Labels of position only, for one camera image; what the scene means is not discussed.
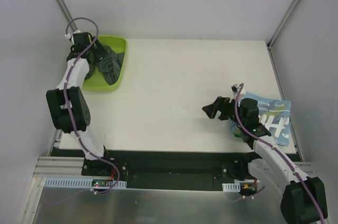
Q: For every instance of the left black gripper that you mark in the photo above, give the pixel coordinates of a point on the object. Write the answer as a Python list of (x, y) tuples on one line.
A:
[(95, 50)]

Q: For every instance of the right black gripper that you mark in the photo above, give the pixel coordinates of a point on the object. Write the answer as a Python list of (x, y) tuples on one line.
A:
[(220, 108)]

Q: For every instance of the dark grey t shirt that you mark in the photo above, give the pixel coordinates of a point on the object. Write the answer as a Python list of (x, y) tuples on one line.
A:
[(109, 67)]

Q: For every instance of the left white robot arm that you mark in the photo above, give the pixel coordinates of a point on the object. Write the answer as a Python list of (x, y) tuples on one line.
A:
[(67, 105)]

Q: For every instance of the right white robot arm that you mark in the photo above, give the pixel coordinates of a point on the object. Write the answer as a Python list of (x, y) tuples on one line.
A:
[(302, 198)]

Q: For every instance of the lime green plastic bin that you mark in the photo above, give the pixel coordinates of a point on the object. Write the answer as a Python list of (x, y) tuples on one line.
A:
[(96, 83)]

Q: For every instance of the folded green t shirt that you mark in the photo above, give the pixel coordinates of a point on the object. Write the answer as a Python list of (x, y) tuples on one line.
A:
[(237, 133)]

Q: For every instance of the folded blue printed t shirt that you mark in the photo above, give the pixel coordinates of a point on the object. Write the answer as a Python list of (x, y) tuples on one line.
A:
[(274, 115)]

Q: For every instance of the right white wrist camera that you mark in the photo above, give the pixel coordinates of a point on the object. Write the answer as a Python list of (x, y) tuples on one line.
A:
[(235, 89)]

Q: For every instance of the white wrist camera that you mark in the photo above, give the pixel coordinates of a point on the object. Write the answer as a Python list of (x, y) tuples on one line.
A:
[(70, 36), (235, 89)]

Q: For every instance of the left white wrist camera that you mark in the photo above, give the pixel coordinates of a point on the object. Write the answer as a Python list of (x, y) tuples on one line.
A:
[(70, 36)]

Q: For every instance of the right white cable duct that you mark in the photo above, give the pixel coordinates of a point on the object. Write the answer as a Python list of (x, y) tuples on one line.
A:
[(231, 187)]

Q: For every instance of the white cable duct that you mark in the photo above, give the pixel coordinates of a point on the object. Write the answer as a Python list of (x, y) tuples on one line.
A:
[(84, 183), (231, 187)]

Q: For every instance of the right aluminium frame post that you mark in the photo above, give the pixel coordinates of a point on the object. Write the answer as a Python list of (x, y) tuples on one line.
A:
[(284, 20)]

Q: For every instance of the left white cable duct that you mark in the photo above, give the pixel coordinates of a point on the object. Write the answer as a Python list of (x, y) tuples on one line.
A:
[(84, 183)]

